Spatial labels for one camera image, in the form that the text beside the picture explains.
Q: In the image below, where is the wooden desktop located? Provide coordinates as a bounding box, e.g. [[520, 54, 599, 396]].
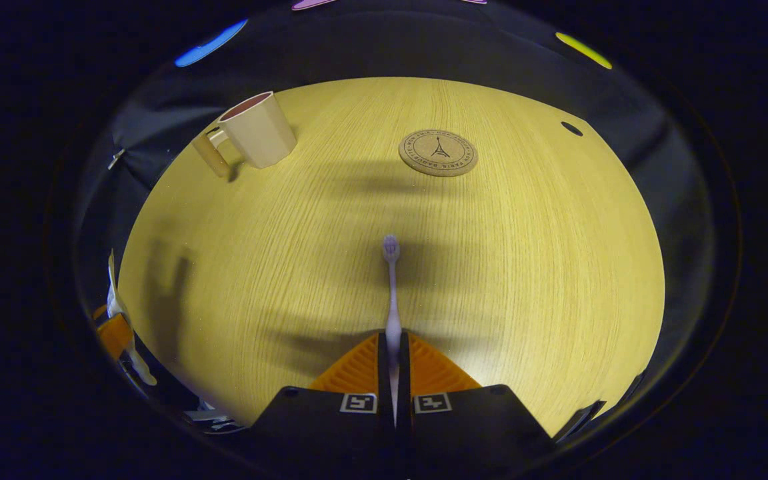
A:
[[117, 77, 666, 437]]

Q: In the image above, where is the white toothpaste tube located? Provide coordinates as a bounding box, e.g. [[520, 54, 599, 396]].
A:
[[107, 250, 158, 387]]

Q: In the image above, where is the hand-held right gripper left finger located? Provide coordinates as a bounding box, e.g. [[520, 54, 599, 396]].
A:
[[251, 331, 396, 467]]

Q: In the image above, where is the white toothbrush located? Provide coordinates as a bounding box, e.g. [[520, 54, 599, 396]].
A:
[[383, 235, 403, 427]]

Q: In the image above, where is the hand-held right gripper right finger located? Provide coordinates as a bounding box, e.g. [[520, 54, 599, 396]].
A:
[[395, 331, 558, 471]]

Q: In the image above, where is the beige cup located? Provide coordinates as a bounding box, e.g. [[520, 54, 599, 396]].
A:
[[191, 91, 298, 181]]

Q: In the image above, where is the round cork coaster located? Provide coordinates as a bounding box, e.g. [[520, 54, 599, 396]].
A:
[[398, 129, 479, 178]]

